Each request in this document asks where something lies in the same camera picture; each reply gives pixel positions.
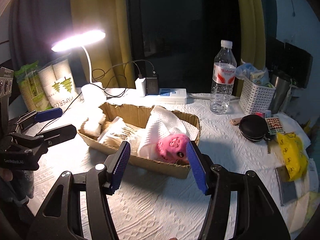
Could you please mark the patterned card pack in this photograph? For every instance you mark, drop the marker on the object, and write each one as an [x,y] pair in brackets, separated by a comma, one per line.
[274,125]

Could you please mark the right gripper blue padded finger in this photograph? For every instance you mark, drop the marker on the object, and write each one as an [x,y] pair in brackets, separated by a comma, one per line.
[212,180]
[103,180]

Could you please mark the steel thermos tumbler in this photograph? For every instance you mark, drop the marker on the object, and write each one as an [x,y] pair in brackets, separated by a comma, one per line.
[282,84]

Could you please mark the green paper cup pack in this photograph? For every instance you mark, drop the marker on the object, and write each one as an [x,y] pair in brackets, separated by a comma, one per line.
[31,89]

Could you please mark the white power strip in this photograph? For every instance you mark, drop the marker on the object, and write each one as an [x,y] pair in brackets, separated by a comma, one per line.
[168,96]

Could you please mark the left hand in grey glove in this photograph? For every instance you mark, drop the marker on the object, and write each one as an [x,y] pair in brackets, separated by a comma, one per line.
[17,186]

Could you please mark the black power adapter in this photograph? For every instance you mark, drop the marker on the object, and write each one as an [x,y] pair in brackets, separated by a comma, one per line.
[152,87]

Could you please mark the pink plush toy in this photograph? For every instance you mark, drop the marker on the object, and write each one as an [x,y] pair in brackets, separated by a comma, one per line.
[172,149]

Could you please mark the white USB charger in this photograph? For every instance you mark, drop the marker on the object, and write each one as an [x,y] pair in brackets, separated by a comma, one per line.
[141,87]

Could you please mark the black round zipper pouch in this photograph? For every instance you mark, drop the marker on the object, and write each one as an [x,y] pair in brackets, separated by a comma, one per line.
[253,127]

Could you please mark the grey notebook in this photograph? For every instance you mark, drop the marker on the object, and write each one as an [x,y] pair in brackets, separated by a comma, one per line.
[287,189]

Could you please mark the clear plastic water bottle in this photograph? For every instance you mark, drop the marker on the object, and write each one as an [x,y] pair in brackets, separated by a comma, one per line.
[223,78]

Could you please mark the white LED desk lamp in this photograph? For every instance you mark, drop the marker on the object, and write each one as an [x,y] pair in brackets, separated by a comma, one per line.
[92,92]

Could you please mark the brown cardboard box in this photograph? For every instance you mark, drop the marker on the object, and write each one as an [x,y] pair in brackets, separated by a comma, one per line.
[137,117]

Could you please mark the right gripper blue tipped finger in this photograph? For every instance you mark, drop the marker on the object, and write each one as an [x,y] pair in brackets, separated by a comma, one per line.
[45,114]

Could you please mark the yellow curtain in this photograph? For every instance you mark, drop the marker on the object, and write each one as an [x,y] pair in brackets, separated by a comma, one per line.
[111,57]
[253,41]

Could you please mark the white paper towel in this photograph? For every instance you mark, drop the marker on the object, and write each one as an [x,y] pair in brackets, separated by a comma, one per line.
[161,123]

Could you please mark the snack packets in basket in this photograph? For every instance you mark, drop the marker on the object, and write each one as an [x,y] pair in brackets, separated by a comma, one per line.
[258,77]

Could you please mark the yellow plastic bag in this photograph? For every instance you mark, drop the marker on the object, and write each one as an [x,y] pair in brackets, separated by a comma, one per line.
[292,150]

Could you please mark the white quilted table cloth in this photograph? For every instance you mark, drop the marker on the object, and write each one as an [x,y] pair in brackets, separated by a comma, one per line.
[150,205]

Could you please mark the yellow curtain right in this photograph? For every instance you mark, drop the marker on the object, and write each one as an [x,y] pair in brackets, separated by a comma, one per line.
[253,41]

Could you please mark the yellow curtain left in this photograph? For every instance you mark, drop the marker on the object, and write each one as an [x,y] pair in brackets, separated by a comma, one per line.
[111,57]

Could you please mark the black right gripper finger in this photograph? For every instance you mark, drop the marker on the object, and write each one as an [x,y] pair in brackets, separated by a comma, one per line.
[49,138]

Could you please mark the clear bag with beige filling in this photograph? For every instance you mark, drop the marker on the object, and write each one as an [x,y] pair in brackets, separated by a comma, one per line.
[115,132]

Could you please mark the white perforated plastic basket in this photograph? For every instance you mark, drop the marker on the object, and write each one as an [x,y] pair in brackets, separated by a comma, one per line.
[255,98]

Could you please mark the paper cup sleeve pack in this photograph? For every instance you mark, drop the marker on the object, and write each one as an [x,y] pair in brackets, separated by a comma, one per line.
[57,82]

